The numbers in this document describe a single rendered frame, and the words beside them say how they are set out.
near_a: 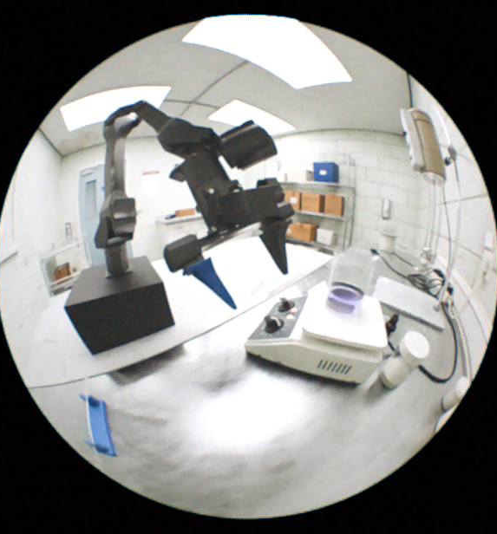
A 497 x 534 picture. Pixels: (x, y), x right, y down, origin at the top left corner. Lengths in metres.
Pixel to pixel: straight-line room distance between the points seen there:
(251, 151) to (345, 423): 0.36
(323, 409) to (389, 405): 0.12
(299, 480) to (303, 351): 0.19
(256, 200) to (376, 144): 2.69
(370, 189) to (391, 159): 0.63
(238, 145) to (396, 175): 2.52
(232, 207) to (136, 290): 0.21
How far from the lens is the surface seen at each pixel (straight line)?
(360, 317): 0.25
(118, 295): 0.30
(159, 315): 0.33
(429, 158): 0.56
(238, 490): 0.23
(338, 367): 0.24
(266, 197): 0.16
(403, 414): 0.32
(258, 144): 0.22
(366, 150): 2.76
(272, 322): 0.24
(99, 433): 0.29
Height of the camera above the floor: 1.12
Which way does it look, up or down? 23 degrees down
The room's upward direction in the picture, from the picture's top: straight up
